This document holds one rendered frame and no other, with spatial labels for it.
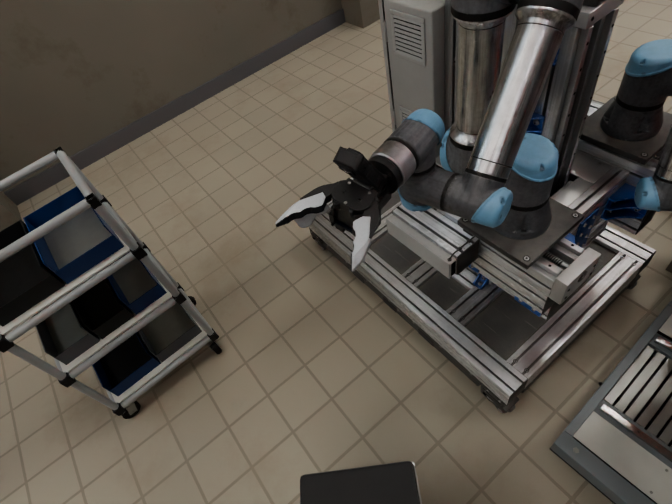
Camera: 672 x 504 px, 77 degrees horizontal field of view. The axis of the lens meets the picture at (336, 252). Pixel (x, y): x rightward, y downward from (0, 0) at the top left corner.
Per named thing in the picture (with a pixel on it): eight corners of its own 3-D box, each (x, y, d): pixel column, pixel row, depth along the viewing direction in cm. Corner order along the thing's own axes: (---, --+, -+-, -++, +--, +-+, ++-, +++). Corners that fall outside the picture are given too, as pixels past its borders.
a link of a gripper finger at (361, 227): (372, 285, 65) (371, 237, 70) (372, 265, 60) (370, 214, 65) (352, 286, 65) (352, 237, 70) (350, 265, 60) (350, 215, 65)
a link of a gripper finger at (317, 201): (281, 243, 71) (334, 227, 72) (274, 221, 66) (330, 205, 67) (277, 229, 73) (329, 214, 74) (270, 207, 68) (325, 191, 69)
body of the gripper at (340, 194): (363, 247, 71) (401, 201, 76) (361, 215, 64) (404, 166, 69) (327, 227, 74) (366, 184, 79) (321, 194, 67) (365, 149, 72)
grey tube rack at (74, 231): (132, 429, 184) (-89, 312, 108) (101, 364, 208) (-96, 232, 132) (232, 347, 200) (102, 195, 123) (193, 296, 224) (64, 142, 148)
